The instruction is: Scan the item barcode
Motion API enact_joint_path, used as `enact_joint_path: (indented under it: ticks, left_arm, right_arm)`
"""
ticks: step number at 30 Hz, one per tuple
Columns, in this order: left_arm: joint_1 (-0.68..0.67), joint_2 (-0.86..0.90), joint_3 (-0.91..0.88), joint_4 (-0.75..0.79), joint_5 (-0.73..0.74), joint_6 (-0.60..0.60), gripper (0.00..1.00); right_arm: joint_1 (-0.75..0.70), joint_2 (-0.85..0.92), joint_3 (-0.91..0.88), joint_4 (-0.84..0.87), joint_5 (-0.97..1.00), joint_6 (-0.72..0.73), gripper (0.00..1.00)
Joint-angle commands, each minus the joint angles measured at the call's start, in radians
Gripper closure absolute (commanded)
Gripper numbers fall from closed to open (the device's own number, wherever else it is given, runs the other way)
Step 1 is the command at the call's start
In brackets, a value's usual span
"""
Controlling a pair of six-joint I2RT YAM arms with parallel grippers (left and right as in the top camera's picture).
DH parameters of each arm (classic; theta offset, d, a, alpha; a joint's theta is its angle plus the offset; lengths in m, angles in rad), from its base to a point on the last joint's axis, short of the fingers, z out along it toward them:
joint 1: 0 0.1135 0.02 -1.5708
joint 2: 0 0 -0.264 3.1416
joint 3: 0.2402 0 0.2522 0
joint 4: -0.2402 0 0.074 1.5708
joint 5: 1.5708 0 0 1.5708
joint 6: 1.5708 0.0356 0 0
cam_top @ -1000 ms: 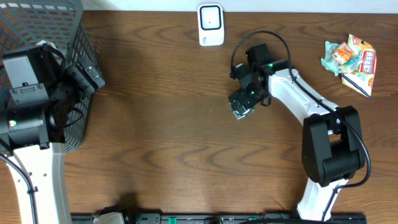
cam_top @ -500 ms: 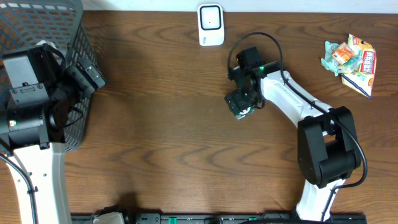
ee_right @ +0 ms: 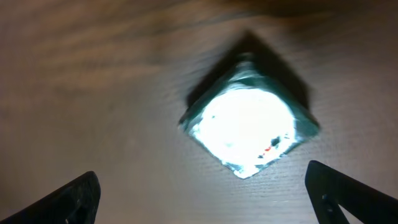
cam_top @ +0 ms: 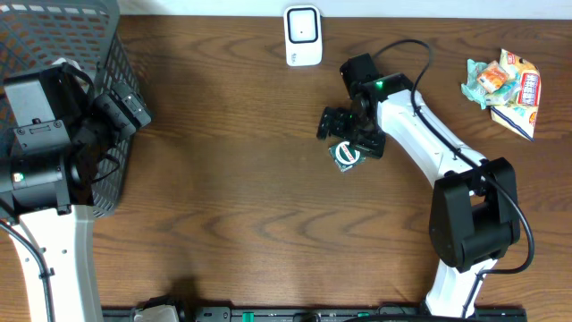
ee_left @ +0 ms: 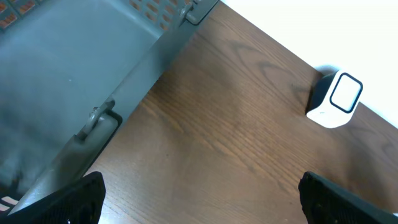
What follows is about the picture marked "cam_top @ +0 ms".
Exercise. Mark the orange tissue pack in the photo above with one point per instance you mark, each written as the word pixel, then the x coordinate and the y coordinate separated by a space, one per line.
pixel 492 77

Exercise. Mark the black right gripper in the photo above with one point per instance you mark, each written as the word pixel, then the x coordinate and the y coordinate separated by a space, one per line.
pixel 371 145

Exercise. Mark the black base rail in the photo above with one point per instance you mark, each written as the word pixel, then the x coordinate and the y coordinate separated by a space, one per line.
pixel 226 314

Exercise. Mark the teal packet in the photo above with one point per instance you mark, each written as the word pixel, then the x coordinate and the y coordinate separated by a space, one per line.
pixel 472 89

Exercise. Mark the round can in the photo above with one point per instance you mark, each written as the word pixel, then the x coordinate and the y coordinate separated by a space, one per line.
pixel 345 157

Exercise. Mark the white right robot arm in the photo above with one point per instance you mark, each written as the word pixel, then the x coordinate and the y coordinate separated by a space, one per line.
pixel 472 219

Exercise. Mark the white barcode scanner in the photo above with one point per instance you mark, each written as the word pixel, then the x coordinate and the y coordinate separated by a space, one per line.
pixel 303 35

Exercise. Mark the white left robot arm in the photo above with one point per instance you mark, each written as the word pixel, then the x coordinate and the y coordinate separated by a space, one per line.
pixel 47 188

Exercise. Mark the white blue snack bag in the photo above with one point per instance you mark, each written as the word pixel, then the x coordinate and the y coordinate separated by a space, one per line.
pixel 519 114

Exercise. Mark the small green white carton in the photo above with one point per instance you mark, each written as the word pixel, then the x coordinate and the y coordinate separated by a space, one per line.
pixel 504 94

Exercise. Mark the grey plastic mesh basket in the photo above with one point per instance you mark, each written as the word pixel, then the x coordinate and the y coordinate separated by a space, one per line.
pixel 37 33

